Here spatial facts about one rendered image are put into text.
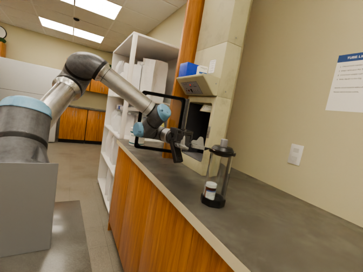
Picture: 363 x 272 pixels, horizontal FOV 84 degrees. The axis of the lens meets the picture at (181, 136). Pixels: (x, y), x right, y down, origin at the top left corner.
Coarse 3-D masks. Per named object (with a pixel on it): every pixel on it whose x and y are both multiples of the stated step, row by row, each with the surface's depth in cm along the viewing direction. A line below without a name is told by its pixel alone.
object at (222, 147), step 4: (224, 140) 79; (220, 144) 80; (224, 144) 79; (212, 148) 80; (216, 148) 78; (220, 148) 77; (224, 148) 77; (228, 148) 78; (232, 148) 80; (228, 152) 77; (232, 152) 78
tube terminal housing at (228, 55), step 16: (208, 48) 125; (224, 48) 111; (240, 48) 115; (208, 64) 123; (224, 64) 111; (224, 80) 114; (192, 96) 136; (208, 96) 120; (224, 96) 116; (224, 112) 118; (224, 128) 120; (208, 144) 116; (192, 160) 129; (208, 160) 119
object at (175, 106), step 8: (152, 96) 136; (168, 104) 138; (176, 104) 139; (176, 112) 140; (168, 120) 140; (176, 120) 140; (144, 144) 140; (152, 144) 140; (160, 144) 141; (168, 144) 142
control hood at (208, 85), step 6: (180, 78) 129; (186, 78) 123; (192, 78) 117; (198, 78) 112; (204, 78) 108; (210, 78) 109; (216, 78) 111; (180, 84) 134; (198, 84) 116; (204, 84) 112; (210, 84) 110; (216, 84) 111; (204, 90) 116; (210, 90) 111; (216, 90) 112
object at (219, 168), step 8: (224, 152) 76; (216, 160) 77; (224, 160) 77; (208, 168) 81; (216, 168) 78; (224, 168) 77; (208, 176) 80; (216, 176) 78; (224, 176) 78; (208, 184) 80; (216, 184) 78; (224, 184) 78; (208, 192) 79; (216, 192) 78; (224, 192) 80; (216, 200) 79
